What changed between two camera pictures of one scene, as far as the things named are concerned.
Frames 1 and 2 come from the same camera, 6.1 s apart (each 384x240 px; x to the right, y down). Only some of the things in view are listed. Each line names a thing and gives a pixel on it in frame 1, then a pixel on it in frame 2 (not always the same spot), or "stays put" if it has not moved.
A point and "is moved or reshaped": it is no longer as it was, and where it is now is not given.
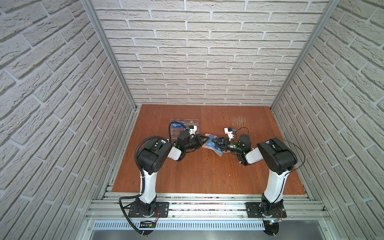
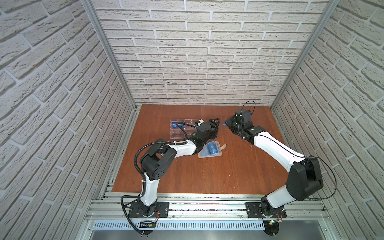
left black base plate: x=161 y=210 stays put
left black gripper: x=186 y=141 -> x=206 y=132
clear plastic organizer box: x=176 y=127 stays put
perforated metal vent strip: x=183 y=226 stays put
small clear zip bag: x=210 y=146 is moved or reshaped
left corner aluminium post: x=89 y=5 stays put
